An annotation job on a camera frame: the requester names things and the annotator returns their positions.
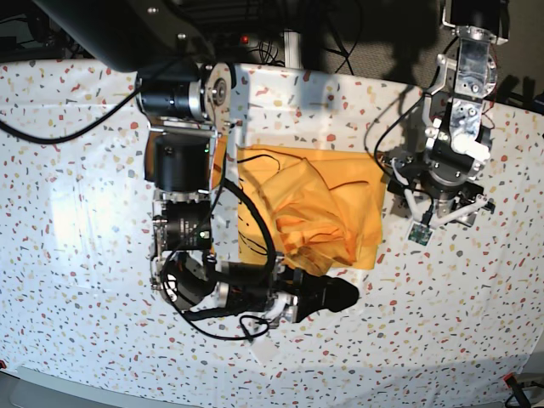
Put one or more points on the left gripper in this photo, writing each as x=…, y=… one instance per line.
x=439, y=181

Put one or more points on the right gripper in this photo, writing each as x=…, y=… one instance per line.
x=234, y=295

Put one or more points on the yellow orange T-shirt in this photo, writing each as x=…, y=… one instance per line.
x=323, y=208

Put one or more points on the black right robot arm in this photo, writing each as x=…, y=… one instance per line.
x=184, y=92

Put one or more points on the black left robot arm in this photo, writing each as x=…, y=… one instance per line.
x=453, y=106

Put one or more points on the terrazzo patterned white tablecloth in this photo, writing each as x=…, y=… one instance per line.
x=436, y=325

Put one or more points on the red black clamp right corner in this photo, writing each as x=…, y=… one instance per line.
x=517, y=397

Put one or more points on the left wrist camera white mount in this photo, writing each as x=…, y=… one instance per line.
x=424, y=222

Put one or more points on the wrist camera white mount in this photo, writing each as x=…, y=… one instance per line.
x=424, y=222
x=263, y=349

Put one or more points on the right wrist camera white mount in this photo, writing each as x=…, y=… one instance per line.
x=263, y=349

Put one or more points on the silver aluminium frame post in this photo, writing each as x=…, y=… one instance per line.
x=292, y=50

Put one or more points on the white power strip red switch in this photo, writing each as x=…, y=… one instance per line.
x=243, y=40

